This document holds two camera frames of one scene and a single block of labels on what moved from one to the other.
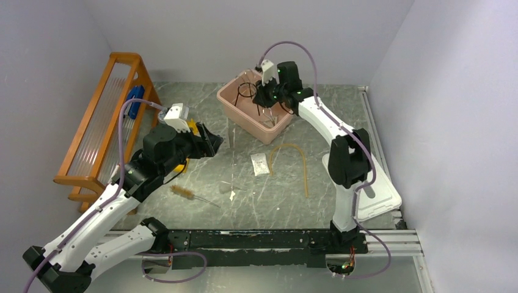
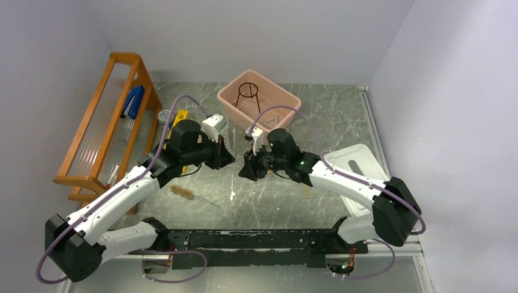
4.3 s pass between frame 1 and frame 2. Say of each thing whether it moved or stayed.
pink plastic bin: stayed
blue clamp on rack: stayed
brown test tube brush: stayed
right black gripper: moved
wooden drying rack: stayed
